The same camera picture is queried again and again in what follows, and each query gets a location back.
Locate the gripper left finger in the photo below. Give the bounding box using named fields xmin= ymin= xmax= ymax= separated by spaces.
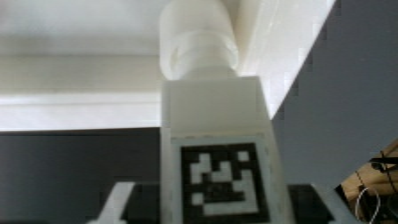
xmin=86 ymin=182 xmax=159 ymax=224

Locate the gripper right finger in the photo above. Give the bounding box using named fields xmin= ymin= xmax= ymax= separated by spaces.
xmin=287 ymin=183 xmax=358 ymax=224

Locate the white square table top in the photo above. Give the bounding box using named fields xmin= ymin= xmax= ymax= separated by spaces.
xmin=0 ymin=0 xmax=337 ymax=131

